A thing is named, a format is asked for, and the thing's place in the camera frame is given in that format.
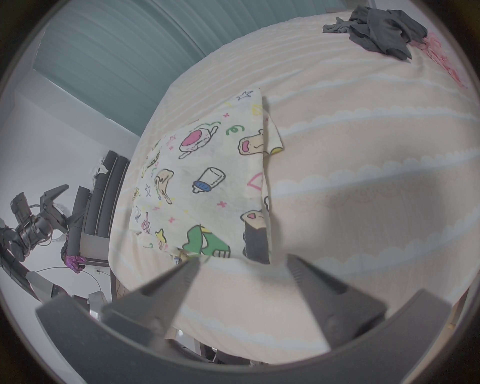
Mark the bed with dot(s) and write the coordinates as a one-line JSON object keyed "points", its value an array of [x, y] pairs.
{"points": [[356, 168]]}

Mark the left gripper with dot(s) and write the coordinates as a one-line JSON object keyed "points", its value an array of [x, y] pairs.
{"points": [[48, 221]]}

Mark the purple garment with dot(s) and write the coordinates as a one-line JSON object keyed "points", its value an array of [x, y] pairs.
{"points": [[75, 260]]}

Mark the white printed pyjama top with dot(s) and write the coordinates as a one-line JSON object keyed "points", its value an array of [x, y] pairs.
{"points": [[210, 187]]}

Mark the black chest of drawers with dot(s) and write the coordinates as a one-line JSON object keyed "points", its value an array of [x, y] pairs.
{"points": [[105, 202]]}

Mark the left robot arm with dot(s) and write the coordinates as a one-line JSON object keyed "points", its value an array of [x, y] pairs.
{"points": [[18, 243]]}

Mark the black garment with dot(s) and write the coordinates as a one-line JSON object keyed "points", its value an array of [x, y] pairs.
{"points": [[386, 32]]}

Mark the blue-green curtain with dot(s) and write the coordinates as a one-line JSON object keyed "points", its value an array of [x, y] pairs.
{"points": [[131, 56]]}

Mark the grey garment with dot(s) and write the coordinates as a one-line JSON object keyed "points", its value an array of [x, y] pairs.
{"points": [[335, 27]]}

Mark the pink garment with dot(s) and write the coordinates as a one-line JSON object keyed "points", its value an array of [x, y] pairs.
{"points": [[438, 56]]}

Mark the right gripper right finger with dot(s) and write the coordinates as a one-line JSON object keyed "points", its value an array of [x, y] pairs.
{"points": [[337, 311]]}

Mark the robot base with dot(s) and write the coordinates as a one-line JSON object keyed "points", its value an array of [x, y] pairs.
{"points": [[98, 300]]}

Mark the white garment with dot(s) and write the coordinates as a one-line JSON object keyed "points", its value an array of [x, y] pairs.
{"points": [[100, 168]]}

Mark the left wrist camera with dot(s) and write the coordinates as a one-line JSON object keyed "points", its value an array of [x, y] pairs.
{"points": [[20, 204]]}

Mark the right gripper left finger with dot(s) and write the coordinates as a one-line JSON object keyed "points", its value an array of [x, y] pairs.
{"points": [[150, 307]]}

